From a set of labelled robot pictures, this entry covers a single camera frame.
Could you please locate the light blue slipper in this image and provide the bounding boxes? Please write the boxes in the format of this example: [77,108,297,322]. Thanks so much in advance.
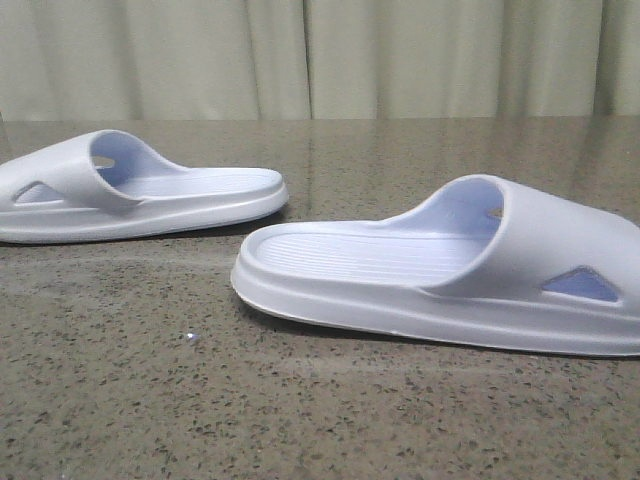
[231,175,639,356]
[1,130,288,244]

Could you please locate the pale green curtain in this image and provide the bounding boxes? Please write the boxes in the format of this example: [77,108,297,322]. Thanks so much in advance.
[1,1,639,120]

